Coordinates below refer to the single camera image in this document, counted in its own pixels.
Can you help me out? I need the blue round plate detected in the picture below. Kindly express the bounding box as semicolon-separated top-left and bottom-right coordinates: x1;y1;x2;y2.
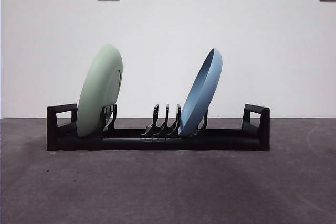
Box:
177;48;224;138

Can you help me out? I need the pale green round plate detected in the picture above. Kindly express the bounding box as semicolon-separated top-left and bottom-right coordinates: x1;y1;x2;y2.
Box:
76;43;124;138

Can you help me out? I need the black plate rack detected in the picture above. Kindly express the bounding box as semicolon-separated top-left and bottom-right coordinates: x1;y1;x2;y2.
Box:
46;103;271;152

